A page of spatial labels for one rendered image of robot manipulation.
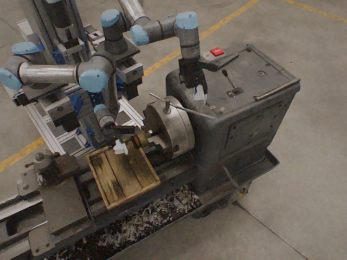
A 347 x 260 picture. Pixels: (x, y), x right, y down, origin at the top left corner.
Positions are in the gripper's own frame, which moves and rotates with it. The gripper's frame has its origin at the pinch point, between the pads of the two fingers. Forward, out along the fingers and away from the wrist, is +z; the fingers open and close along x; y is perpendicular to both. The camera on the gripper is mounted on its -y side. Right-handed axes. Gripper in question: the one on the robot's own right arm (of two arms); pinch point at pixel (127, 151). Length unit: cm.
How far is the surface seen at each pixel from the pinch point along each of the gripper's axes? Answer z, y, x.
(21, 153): -122, 77, -108
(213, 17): -243, -232, -108
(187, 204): 21, -25, -52
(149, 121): -6.6, -16.3, 7.6
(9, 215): -8, 63, -21
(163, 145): 8.0, -16.3, 4.3
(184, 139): 11.3, -26.3, 6.5
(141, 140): -0.5, -8.2, 3.6
